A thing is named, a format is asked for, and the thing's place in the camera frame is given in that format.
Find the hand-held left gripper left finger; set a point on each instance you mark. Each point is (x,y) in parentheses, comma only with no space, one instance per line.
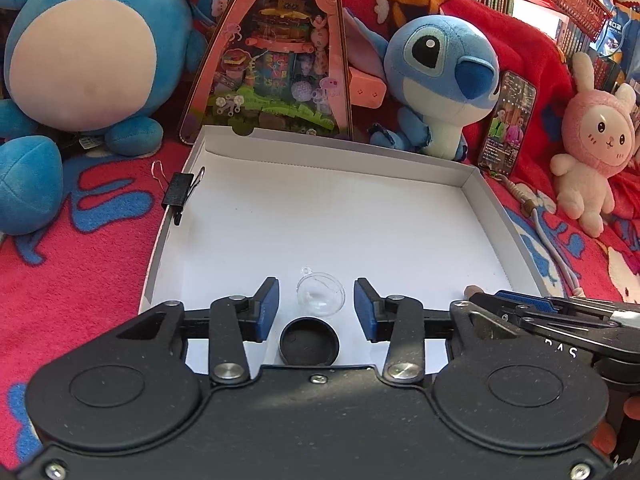
(267,305)

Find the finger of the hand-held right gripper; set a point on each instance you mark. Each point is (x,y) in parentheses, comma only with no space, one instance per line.
(560,327)
(520,299)

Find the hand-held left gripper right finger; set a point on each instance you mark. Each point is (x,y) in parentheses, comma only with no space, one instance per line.
(363,310)

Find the clear plastic dome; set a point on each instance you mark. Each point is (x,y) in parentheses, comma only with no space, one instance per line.
(320,295)

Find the small brown snail shell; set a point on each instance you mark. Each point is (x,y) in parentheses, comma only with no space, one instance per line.
(472,290)

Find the black round cap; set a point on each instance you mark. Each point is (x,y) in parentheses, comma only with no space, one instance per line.
(310,342)

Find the white cardboard box lid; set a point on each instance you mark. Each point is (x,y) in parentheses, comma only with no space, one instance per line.
(325,210)

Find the black binder clip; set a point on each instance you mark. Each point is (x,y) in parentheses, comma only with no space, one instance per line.
(177,190)

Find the smartphone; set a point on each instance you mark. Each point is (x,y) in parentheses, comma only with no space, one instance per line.
(507,125)

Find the cat print blanket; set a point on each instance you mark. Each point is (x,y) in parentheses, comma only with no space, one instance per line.
(90,270)

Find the pink rabbit plush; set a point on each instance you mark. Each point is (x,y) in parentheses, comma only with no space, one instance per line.
(595,130)

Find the small pink box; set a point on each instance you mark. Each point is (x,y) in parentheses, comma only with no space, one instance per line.
(367,87)

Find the pink triangular toy box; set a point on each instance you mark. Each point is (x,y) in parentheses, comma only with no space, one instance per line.
(280,60)

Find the blue alien plush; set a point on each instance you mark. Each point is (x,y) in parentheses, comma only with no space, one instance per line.
(440,60)

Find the blue printed packet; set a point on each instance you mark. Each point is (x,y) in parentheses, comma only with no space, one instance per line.
(620,25)

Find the red plastic basket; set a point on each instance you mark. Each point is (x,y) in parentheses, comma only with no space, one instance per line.
(585,0)

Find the round blue mouse plush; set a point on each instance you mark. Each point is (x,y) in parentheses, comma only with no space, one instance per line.
(80,55)

